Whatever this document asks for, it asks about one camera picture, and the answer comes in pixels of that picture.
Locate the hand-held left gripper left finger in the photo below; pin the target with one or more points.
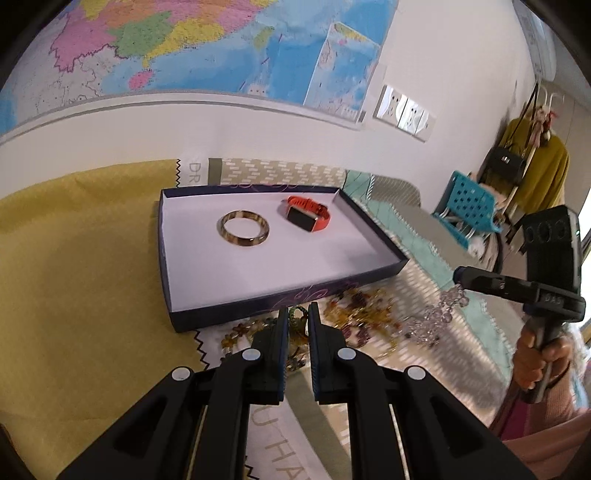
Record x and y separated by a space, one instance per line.
282 350

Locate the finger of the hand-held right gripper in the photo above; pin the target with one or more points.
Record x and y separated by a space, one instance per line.
494 282

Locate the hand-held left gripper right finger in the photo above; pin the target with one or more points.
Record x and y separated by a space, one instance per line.
315 350

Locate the dark blue shallow cardboard box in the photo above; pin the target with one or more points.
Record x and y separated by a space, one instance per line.
258 263

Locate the person's right forearm pink sleeve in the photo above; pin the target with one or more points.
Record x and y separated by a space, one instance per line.
549 434

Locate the person's right hand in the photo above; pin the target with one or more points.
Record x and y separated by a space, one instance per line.
526 364

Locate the patterned patchwork bed sheet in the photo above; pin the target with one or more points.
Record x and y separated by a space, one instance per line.
429 258

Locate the yellow hanging coat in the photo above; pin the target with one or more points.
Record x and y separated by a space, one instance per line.
551 170

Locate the blue plastic perforated stool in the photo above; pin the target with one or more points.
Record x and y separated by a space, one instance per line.
471 201

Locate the black handbag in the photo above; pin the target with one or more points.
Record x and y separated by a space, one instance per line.
505 165

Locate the small pink plush doll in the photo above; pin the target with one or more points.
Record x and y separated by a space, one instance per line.
544 124

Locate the brown translucent bangle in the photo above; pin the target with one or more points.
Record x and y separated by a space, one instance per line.
228 236

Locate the yellow blanket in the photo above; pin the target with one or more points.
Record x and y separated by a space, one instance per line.
78 300

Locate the white air conditioner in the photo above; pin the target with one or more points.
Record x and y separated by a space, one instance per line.
538 37

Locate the white wall socket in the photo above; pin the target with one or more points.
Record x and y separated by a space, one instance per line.
425 125
387 104
410 115

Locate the colourful wall map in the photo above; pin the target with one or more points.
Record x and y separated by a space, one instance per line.
194 46

